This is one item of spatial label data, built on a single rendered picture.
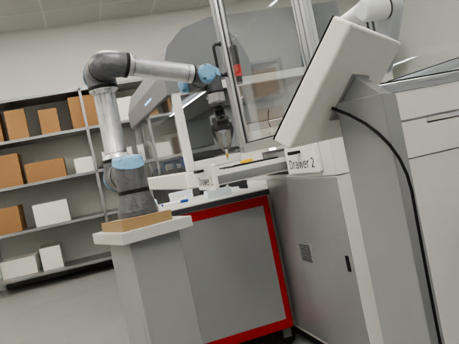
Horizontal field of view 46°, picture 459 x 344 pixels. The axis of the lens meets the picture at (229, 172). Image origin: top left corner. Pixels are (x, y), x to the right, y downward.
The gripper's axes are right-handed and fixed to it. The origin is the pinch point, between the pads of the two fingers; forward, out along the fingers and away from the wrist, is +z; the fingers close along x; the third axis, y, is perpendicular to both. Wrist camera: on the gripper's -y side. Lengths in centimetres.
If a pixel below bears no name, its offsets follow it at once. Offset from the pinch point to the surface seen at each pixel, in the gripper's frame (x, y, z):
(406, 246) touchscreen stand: -33, -104, 34
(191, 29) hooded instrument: 2, 86, -74
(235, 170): -1.6, -7.9, 10.2
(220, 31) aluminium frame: -11, 48, -61
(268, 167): -16.2, -4.7, 11.5
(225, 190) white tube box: 2.2, 29.7, 19.5
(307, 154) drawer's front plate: -28.6, -27.9, 8.7
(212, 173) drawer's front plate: 8.2, -11.6, 9.2
